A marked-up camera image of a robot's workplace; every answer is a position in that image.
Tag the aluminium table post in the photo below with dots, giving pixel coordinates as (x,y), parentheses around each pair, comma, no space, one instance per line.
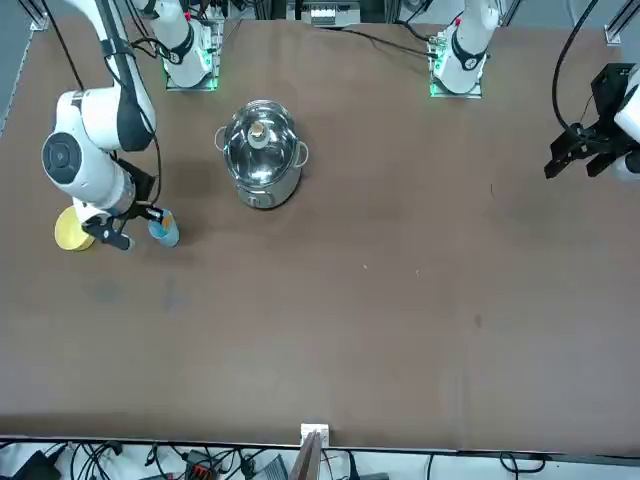
(315,435)

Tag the red black power strip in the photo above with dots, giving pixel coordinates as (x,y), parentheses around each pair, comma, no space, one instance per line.
(200,470)

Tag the glass pot lid with knob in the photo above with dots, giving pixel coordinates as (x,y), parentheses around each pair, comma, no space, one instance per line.
(260,155)

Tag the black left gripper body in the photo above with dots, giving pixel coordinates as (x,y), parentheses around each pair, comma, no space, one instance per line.
(610,95)

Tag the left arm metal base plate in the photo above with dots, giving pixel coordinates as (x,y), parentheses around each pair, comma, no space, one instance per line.
(455,95)

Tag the blue plastic cup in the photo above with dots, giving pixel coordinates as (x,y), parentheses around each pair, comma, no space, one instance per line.
(170,239)

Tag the stainless steel pot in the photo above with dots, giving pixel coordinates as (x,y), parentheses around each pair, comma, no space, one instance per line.
(270,195)

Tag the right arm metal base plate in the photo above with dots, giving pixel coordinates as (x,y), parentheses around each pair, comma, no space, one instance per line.
(192,88)

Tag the aluminium corner profile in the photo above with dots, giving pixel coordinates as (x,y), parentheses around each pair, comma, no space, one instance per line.
(612,32)
(41,25)

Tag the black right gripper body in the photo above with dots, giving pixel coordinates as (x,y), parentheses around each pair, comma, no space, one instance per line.
(141,185)

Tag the white power strip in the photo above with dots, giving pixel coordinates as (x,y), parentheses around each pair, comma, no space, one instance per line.
(322,15)

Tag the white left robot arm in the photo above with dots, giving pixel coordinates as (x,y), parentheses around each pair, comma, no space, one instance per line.
(465,55)

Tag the yellow plastic bowl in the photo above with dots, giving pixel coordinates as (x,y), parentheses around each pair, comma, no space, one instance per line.
(67,235)

